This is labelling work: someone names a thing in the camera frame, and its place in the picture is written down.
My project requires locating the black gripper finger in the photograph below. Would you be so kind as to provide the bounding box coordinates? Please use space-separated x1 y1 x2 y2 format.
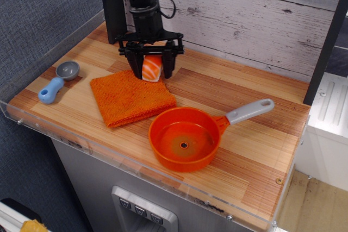
162 52 176 79
126 51 144 79

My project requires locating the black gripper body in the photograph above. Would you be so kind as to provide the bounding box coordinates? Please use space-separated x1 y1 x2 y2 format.
116 9 184 55

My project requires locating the salmon nigiri sushi toy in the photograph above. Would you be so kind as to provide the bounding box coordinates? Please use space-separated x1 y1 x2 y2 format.
142 55 163 82

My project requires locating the orange cloth napkin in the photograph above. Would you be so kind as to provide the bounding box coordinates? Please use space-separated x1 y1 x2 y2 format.
90 70 177 128

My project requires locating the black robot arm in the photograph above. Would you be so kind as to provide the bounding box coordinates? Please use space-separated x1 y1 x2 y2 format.
116 0 184 79

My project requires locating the blue grey toy scoop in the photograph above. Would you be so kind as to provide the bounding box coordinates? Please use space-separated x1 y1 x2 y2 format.
38 61 80 104

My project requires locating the clear acrylic table guard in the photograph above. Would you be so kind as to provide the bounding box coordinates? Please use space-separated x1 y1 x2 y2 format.
1 12 309 231

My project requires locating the grey toy fridge cabinet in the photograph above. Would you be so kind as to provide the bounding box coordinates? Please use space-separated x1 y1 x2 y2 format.
53 140 248 231

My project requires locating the silver dispenser button panel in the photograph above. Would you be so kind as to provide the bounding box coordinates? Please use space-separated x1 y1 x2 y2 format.
111 186 179 232

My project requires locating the white plastic ridged block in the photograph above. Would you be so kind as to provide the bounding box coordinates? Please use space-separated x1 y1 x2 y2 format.
295 73 347 191

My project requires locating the black yellow object bottom left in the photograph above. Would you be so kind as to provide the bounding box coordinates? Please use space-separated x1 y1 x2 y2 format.
1 198 49 231

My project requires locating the black left upright post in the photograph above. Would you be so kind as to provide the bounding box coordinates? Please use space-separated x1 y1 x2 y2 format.
102 0 128 44

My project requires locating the black upright post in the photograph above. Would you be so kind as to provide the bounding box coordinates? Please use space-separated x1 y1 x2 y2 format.
102 0 128 44
303 0 347 105

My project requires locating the orange toy pan grey handle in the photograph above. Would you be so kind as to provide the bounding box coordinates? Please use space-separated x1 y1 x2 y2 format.
148 99 275 172

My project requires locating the black right upright post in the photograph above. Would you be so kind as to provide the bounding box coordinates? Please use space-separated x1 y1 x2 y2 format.
303 0 347 105

